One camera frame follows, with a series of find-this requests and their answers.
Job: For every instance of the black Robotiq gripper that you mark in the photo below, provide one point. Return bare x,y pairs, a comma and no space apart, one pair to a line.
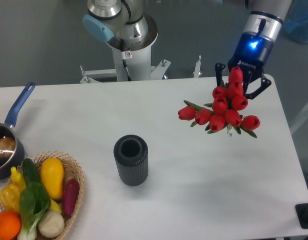
251,54

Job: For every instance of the red tulip bouquet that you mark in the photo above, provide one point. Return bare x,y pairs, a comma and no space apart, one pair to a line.
223,112

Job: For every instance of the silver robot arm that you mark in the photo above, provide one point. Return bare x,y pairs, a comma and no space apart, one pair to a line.
130,33

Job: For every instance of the blue translucent container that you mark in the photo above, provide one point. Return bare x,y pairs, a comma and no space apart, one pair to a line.
296,21

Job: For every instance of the dark grey ribbed vase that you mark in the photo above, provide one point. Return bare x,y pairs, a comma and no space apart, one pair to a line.
131,157

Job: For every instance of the black device at table edge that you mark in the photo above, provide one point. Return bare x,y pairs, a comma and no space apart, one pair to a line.
302,214

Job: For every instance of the woven wicker basket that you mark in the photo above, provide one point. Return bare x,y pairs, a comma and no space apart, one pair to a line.
72,170

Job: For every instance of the purple eggplant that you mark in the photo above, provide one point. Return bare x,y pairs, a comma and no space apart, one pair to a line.
70,196

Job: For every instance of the yellow squash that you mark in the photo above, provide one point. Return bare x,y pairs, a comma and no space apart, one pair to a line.
52,177

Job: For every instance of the green cucumber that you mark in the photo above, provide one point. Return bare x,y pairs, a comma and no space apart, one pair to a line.
30,172

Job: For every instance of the green bok choy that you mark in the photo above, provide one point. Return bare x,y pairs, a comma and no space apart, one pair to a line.
34,201

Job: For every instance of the brown bread in pan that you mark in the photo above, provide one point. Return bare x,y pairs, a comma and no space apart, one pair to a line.
7,147

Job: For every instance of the small yellow pepper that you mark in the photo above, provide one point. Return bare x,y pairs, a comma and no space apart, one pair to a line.
18,178

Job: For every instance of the yellow bell pepper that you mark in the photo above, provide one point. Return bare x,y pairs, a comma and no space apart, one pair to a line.
10,198

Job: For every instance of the orange fruit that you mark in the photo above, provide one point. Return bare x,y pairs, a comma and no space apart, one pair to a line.
10,225

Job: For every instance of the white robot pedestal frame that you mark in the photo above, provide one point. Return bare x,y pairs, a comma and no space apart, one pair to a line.
130,65

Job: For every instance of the blue handled saucepan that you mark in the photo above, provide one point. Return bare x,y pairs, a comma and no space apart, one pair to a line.
7,130

